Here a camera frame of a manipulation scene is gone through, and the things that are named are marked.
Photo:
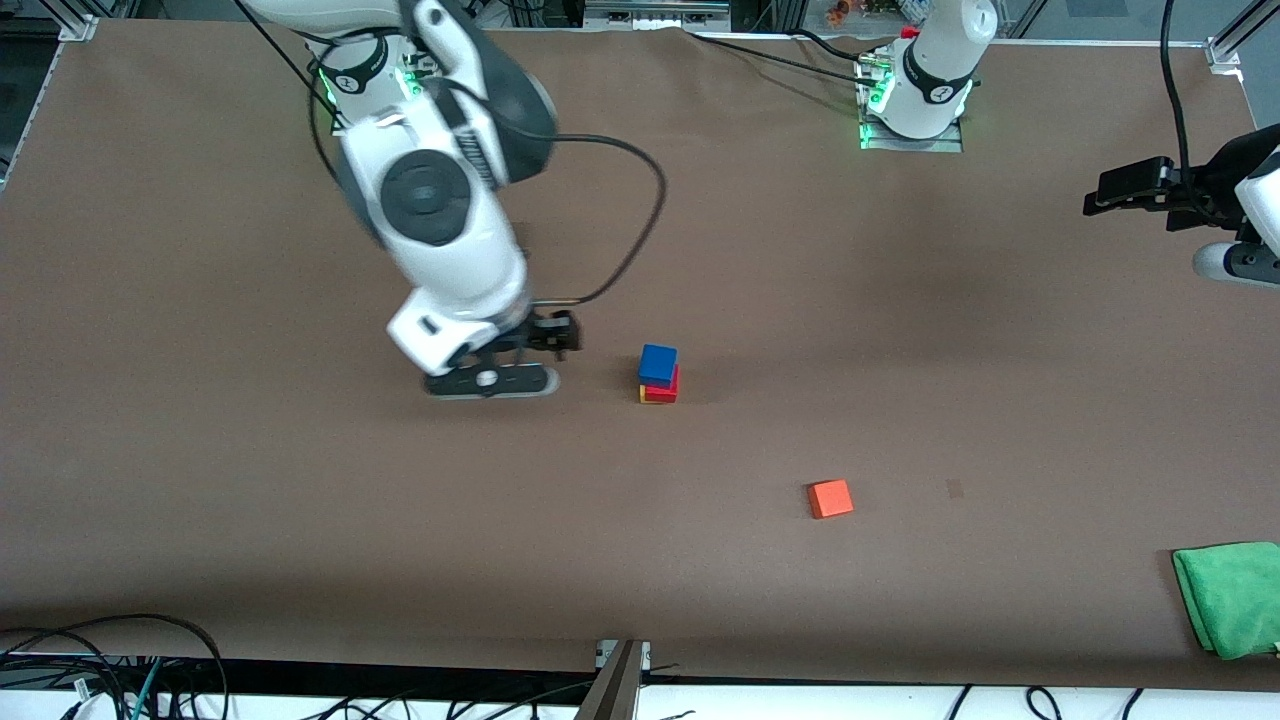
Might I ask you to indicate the aluminium profile bracket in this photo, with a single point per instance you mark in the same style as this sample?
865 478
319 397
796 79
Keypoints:
615 690

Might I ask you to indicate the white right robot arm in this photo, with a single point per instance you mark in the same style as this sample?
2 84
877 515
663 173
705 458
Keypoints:
460 260

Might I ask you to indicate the grey metal rail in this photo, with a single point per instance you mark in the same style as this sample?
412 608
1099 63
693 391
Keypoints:
655 12

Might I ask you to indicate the brown table cover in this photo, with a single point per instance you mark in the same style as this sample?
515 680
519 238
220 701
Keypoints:
640 580

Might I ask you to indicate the red wooden block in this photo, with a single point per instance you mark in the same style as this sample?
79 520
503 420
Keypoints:
662 394

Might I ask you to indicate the aluminium frame profile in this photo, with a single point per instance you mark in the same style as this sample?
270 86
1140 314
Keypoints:
75 25
1225 48

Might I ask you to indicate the blue wooden block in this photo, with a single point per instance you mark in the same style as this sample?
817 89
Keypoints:
657 365

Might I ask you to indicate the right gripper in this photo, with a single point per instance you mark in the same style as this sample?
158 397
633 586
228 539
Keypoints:
548 334

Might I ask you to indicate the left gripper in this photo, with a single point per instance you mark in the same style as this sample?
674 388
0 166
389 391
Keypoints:
1206 187

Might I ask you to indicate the yellow wooden block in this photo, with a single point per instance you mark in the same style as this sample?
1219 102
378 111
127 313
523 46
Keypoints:
642 394

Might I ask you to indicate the orange wooden block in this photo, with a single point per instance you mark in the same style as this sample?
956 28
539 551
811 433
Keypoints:
830 499

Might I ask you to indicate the green folded cloth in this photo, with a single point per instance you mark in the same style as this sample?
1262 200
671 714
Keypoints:
1235 600

